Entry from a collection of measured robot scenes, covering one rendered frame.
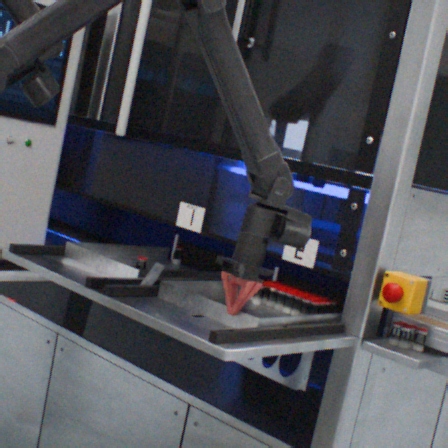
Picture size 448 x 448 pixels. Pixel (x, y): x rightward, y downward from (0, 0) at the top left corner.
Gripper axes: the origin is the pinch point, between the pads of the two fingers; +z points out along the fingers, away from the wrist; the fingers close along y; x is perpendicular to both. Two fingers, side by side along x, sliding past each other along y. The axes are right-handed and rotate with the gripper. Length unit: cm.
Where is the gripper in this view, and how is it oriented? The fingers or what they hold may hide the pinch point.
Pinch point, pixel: (232, 310)
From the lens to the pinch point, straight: 139.9
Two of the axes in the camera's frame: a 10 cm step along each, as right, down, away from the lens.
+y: 6.3, 1.8, 7.6
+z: -2.9, 9.6, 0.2
